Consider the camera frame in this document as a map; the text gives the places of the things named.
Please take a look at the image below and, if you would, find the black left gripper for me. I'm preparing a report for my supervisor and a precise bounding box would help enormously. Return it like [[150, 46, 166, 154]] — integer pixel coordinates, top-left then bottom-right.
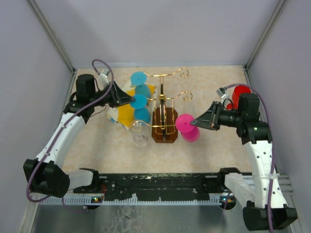
[[90, 81, 136, 108]]

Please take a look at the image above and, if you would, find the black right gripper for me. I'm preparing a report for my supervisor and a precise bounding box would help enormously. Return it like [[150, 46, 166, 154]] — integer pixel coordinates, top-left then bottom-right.
[[190, 101, 243, 131]]

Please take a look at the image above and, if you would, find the red wine glass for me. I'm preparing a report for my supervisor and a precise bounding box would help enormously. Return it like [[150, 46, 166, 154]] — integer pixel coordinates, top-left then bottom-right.
[[226, 85, 251, 110]]

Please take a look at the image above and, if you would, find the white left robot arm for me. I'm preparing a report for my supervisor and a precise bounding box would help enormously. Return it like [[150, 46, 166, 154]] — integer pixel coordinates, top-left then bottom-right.
[[23, 74, 135, 202]]

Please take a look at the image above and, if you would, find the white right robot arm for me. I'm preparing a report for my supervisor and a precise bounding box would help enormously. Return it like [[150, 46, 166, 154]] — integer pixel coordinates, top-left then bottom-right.
[[191, 93, 297, 231]]

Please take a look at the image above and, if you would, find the magenta wine glass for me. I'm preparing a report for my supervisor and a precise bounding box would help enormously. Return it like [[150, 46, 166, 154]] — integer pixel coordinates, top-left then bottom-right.
[[175, 114, 200, 142]]

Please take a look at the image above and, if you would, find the blue front wine glass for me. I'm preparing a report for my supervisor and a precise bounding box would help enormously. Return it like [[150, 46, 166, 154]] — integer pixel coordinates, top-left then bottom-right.
[[130, 94, 151, 124]]

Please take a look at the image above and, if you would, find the blue wine glass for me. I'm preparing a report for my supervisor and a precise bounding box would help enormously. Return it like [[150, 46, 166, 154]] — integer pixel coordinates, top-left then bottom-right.
[[130, 71, 152, 99], [130, 94, 151, 124]]

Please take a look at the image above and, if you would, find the blue rear wine glass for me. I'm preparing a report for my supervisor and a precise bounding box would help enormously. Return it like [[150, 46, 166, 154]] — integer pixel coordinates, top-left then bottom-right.
[[130, 71, 152, 99]]

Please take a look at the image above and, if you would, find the clear left wine glass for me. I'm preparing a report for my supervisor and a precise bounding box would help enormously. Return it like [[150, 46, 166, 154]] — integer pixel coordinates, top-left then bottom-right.
[[129, 120, 148, 147]]

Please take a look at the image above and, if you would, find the yellow white patterned cloth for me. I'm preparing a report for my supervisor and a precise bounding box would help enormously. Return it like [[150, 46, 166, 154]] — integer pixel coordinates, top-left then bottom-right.
[[106, 82, 156, 132]]

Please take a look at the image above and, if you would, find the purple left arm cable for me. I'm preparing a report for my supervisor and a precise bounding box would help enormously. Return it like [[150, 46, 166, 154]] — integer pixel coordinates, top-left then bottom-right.
[[26, 59, 115, 214]]

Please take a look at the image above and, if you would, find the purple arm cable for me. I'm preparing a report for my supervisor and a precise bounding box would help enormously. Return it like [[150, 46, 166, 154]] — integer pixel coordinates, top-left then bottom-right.
[[26, 59, 115, 214], [218, 83, 276, 231]]

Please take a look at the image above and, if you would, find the gold wire wine glass rack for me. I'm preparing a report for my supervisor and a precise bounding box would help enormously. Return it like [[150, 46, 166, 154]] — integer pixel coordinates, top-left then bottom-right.
[[144, 68, 193, 144]]

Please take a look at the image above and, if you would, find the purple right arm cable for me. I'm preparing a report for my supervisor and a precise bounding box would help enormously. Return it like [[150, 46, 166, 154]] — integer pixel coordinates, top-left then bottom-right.
[[218, 83, 276, 231]]

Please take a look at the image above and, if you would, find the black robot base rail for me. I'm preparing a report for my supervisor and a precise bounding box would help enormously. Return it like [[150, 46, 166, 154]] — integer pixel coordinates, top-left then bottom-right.
[[74, 167, 240, 204]]

